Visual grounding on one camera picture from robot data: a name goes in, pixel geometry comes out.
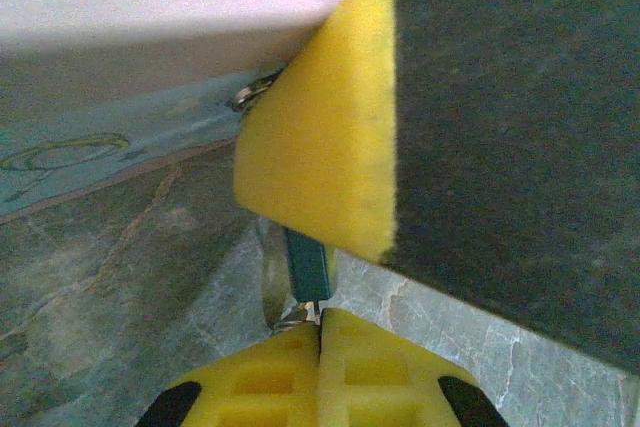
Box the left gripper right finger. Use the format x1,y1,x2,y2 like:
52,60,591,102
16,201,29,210
319,307,506,427

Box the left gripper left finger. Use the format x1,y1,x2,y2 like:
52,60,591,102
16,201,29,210
142,324,321,427

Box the small metal key ring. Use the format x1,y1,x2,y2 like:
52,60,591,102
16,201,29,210
260,241,301,334

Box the small silver key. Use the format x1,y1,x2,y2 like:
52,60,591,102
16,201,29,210
294,299,324,326

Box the blue pink cartoon tin box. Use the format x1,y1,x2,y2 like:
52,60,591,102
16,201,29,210
0,0,401,226

